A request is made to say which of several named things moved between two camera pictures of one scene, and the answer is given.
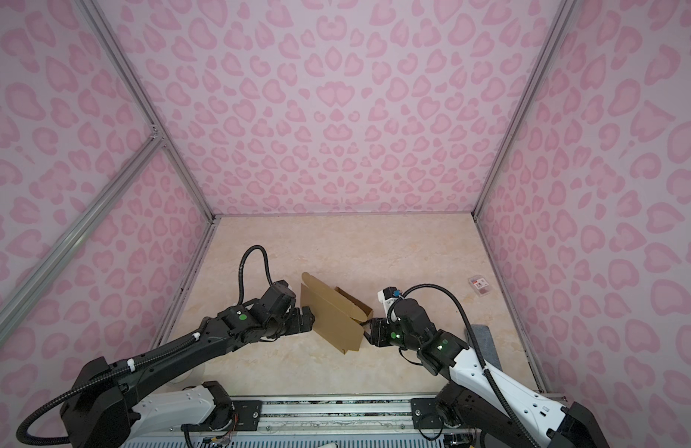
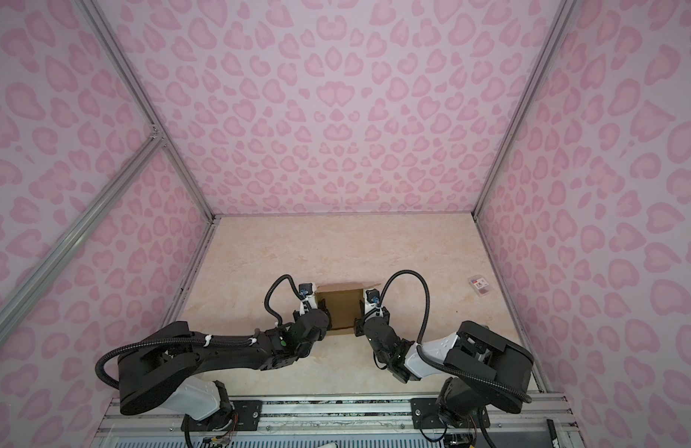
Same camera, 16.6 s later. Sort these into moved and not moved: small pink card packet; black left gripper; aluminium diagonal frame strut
Moved: black left gripper
Not moved: small pink card packet; aluminium diagonal frame strut
